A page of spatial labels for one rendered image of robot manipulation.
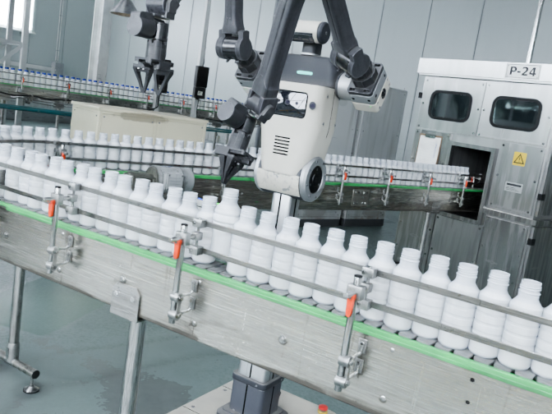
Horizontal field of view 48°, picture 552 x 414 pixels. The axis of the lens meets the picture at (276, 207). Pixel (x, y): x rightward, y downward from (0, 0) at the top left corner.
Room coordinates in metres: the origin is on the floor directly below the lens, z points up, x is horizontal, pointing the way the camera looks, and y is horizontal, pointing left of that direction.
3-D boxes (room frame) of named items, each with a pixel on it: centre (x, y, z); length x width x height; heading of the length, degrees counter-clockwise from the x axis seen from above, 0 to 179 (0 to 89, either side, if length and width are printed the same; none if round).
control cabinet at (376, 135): (8.45, -1.07, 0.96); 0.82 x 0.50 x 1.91; 131
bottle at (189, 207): (1.54, 0.22, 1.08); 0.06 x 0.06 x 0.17
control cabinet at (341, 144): (7.85, -0.39, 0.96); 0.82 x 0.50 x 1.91; 131
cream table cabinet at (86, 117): (5.78, 1.38, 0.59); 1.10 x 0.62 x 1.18; 131
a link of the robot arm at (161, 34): (1.83, 0.42, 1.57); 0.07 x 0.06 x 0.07; 150
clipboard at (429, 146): (5.24, -1.19, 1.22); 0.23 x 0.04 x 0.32; 41
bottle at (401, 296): (1.24, -0.29, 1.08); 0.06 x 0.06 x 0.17
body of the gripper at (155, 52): (1.84, 0.41, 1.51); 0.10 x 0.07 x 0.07; 149
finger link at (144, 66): (1.82, 0.42, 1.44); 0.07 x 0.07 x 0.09; 59
